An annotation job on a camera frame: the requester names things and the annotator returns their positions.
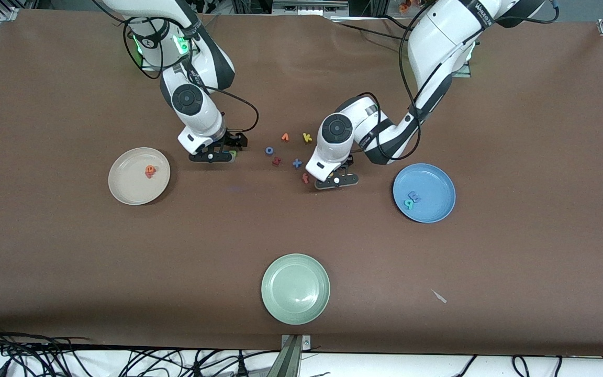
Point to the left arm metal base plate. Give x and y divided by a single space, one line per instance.
464 70

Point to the blue plate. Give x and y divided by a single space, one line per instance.
432 180

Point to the white paper scrap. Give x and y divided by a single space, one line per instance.
439 297

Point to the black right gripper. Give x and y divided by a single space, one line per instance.
235 140

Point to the beige brown plate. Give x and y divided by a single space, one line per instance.
129 183

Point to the brown table cover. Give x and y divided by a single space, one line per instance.
301 230

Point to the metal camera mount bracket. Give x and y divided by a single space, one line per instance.
292 356

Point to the blue letter x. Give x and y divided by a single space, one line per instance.
297 163

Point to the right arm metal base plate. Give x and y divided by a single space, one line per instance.
149 67

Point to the blue letter m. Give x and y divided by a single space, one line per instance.
415 197

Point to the aluminium frame structure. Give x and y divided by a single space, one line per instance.
306 8

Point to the pale green plate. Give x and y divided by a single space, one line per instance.
295 289

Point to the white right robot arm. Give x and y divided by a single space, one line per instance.
197 104

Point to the teal letter b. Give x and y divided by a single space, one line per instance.
409 204

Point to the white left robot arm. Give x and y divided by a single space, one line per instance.
437 42

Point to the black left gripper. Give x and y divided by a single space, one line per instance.
346 163

